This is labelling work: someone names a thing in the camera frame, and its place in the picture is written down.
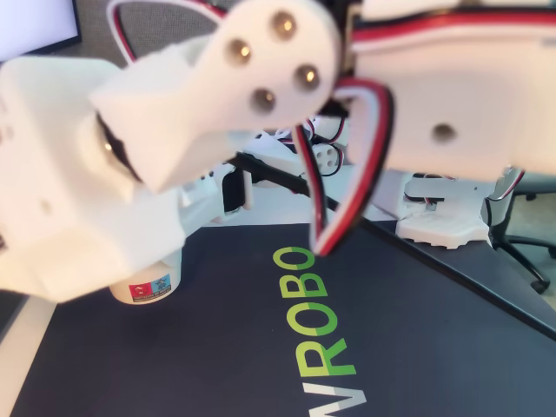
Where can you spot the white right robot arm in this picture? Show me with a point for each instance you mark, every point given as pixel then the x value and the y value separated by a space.
pixel 434 230

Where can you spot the dark mat with ROBO print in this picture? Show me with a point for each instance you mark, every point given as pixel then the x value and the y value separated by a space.
pixel 174 347

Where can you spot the grey office chair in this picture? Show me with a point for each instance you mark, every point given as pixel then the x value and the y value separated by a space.
pixel 543 184

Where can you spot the grey fabric partition panel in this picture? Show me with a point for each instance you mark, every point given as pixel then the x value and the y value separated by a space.
pixel 165 30

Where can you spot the black Dell monitor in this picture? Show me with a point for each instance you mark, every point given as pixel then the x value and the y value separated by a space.
pixel 26 21

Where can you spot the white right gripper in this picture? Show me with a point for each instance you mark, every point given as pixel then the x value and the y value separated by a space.
pixel 204 113

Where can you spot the white paper cup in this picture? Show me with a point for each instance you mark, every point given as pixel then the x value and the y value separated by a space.
pixel 147 290

